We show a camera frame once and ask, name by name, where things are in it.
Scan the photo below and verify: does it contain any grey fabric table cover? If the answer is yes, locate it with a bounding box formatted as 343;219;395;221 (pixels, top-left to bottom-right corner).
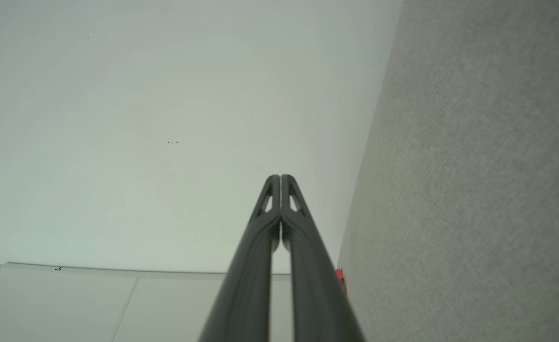
336;0;559;342

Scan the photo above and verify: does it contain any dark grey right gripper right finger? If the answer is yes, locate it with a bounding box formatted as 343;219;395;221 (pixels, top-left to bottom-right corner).
281;174;366;342

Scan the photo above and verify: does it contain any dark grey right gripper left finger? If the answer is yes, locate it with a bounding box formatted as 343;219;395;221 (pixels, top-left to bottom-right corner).
199;174;281;342

